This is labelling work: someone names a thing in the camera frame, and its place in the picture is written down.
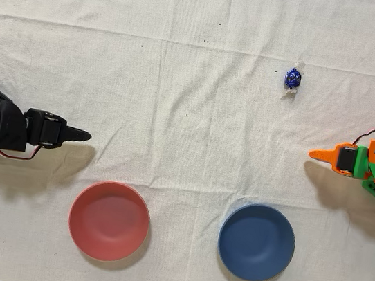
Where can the orange green gripper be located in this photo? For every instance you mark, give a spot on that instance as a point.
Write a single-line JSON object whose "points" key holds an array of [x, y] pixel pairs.
{"points": [[345, 159]]}

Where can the blue candy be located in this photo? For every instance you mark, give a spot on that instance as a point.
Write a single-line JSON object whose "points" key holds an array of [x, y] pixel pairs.
{"points": [[293, 77]]}

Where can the blue bowl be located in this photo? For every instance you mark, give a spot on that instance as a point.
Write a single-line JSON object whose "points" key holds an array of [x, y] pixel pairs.
{"points": [[257, 243]]}

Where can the white wrinkled tablecloth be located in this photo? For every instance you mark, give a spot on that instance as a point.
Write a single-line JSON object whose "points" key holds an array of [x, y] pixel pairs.
{"points": [[191, 113]]}

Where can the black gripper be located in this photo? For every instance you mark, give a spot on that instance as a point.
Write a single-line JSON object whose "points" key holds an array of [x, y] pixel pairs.
{"points": [[50, 130]]}

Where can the red bowl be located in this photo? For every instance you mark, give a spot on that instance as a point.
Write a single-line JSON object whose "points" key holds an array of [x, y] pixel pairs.
{"points": [[109, 222]]}

